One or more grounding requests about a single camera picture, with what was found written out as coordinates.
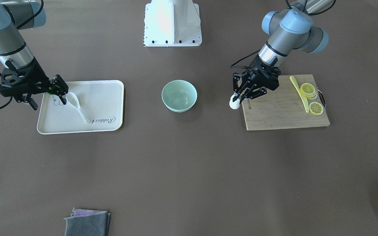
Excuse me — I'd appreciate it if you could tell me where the lemon slice upper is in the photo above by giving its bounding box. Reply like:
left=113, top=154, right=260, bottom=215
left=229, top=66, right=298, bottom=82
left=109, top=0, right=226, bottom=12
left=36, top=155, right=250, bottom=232
left=300, top=83, right=318, bottom=100

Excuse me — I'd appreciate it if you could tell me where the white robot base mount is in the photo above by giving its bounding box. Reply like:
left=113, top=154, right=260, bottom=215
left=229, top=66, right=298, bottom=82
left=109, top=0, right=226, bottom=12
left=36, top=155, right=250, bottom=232
left=143, top=0, right=202, bottom=47

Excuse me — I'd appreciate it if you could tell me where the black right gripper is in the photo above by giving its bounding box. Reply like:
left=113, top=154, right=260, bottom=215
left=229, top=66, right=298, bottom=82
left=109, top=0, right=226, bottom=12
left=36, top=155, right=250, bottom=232
left=0, top=58, right=69, bottom=110

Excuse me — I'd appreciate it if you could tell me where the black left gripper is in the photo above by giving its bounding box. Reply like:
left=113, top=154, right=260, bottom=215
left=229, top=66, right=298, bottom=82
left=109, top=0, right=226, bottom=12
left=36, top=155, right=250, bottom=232
left=233, top=54, right=281, bottom=103

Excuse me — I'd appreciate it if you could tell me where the yellow plastic knife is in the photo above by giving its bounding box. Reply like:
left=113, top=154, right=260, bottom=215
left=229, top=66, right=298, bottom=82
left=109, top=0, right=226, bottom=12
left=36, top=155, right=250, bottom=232
left=289, top=76, right=309, bottom=113

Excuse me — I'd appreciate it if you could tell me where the cream rabbit tray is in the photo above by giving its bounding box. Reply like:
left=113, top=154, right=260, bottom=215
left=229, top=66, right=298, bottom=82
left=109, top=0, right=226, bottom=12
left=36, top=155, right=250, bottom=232
left=36, top=80, right=125, bottom=135

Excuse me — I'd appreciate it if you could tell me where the light green bowl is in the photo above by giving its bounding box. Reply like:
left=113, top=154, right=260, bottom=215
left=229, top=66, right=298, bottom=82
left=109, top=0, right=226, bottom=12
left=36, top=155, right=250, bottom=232
left=161, top=80, right=198, bottom=112

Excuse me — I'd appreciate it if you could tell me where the lemon slice lower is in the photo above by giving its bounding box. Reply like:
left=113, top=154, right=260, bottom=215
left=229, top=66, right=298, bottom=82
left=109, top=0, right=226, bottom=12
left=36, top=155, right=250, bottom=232
left=309, top=102, right=325, bottom=115

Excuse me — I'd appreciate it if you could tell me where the white ceramic spoon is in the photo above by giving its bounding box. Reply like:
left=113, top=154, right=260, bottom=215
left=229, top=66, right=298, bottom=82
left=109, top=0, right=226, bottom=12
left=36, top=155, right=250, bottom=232
left=66, top=92, right=91, bottom=123

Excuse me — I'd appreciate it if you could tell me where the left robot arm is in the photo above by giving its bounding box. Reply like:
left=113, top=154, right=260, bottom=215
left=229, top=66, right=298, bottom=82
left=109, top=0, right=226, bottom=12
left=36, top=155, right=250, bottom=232
left=229, top=0, right=335, bottom=109

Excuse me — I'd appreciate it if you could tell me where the bamboo cutting board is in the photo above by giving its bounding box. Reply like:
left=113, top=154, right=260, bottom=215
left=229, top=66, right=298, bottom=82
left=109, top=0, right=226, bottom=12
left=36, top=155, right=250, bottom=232
left=241, top=76, right=330, bottom=130

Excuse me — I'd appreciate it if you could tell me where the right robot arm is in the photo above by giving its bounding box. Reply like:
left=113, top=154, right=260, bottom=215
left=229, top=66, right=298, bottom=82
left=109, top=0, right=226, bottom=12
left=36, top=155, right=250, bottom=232
left=0, top=0, right=69, bottom=110

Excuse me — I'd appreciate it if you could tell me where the folded grey cloth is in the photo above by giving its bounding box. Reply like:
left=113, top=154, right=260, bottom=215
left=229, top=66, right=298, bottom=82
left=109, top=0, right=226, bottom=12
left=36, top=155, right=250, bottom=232
left=64, top=208, right=111, bottom=236

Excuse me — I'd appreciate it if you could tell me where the lemon slice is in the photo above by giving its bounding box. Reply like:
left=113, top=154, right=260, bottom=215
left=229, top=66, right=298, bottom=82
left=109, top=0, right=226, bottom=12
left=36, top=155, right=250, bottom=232
left=300, top=83, right=318, bottom=100
left=309, top=102, right=325, bottom=115

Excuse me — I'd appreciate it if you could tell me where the white steamed bun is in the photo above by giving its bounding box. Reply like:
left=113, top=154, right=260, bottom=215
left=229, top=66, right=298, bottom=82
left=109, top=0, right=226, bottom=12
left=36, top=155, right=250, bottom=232
left=229, top=93, right=241, bottom=109

